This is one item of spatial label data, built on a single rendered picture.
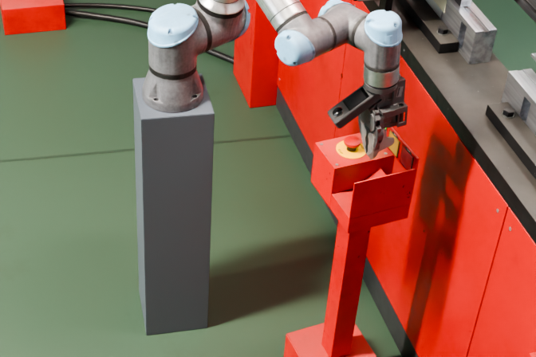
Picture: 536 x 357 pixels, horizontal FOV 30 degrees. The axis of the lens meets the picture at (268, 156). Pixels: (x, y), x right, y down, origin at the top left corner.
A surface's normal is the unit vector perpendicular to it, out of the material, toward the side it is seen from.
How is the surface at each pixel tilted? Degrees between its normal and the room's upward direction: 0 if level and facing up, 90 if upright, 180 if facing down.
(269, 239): 0
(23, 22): 90
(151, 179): 90
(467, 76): 0
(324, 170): 90
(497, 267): 90
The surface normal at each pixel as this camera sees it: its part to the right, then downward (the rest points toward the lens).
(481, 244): -0.96, 0.13
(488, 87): 0.06, -0.79
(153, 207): 0.22, 0.62
